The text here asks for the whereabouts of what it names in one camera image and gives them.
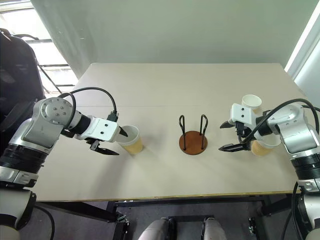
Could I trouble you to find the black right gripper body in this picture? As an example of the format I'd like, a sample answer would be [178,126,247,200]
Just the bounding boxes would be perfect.
[234,121,252,151]

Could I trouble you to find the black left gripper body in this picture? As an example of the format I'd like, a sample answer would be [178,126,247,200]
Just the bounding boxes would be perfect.
[84,137,102,151]

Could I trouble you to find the tan paper cup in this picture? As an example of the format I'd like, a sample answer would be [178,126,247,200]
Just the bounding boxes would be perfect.
[117,124,145,156]
[250,138,283,157]
[241,94,263,113]

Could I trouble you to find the black window railing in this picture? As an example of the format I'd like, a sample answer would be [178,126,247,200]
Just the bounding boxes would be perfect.
[14,33,79,95]

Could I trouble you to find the grey rounded robot leg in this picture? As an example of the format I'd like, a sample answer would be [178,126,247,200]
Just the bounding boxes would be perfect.
[137,217,174,240]
[202,215,228,240]

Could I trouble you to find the black office chair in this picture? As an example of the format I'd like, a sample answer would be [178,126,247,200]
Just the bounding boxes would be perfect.
[0,27,47,133]

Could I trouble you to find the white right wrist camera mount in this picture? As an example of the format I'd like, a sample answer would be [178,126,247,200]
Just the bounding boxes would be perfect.
[230,102,257,127]

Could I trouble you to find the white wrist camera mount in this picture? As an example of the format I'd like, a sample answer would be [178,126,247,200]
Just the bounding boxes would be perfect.
[74,116,121,144]
[230,102,257,127]

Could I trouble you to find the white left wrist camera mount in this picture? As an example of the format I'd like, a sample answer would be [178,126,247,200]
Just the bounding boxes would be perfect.
[74,116,121,144]

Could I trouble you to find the wire cup holder wooden base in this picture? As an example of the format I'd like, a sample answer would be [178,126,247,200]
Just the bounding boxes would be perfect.
[178,114,209,156]

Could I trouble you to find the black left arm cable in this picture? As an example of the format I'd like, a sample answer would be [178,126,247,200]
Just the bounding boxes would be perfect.
[57,86,120,124]

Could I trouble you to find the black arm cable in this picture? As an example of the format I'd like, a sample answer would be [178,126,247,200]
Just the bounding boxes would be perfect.
[239,98,320,146]
[57,86,120,124]

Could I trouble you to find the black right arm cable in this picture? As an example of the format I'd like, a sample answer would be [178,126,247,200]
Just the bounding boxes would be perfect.
[239,98,320,146]

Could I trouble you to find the black metal table frame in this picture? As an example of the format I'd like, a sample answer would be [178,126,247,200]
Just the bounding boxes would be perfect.
[34,192,304,240]

